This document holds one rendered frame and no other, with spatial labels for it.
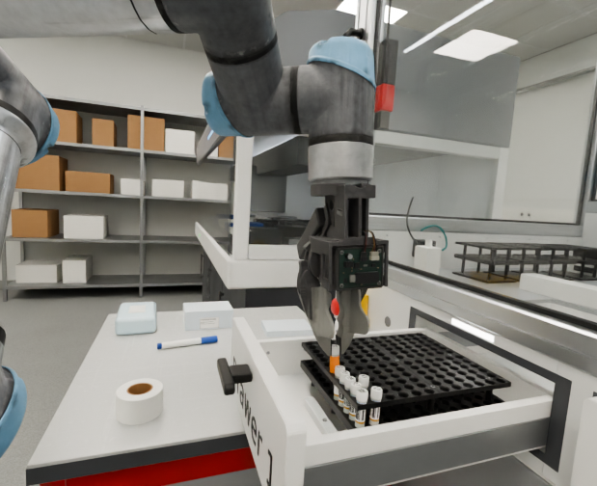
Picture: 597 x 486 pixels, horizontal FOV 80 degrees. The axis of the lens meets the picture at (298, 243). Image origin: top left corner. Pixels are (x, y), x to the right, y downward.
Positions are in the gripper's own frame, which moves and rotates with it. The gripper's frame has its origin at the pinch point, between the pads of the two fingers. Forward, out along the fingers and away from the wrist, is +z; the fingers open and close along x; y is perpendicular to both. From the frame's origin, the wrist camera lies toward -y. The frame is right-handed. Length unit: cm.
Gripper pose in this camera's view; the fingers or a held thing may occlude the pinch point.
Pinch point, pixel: (333, 342)
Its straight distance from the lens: 48.0
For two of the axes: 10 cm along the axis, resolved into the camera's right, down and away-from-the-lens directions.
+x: 9.5, -0.3, 3.0
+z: 0.0, 9.9, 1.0
